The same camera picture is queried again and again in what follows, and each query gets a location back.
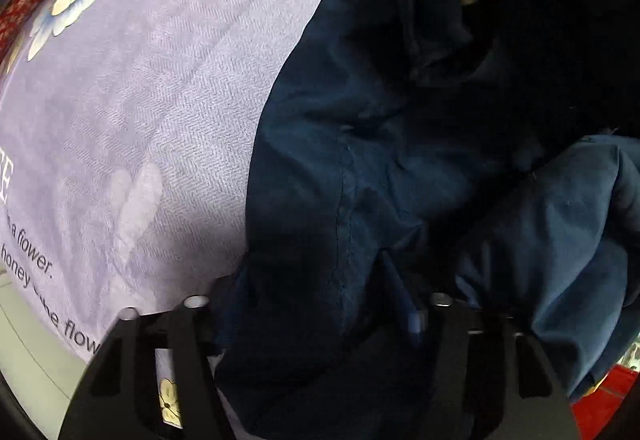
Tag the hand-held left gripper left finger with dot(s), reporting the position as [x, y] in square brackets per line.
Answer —
[182, 350]

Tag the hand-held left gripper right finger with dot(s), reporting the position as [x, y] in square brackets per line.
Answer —
[450, 345]

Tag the navy blue pants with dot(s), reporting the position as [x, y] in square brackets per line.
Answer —
[375, 145]

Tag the red glossy cabinet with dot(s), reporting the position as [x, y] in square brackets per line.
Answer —
[602, 400]

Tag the purple floral bedsheet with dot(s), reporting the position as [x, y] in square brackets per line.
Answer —
[150, 95]

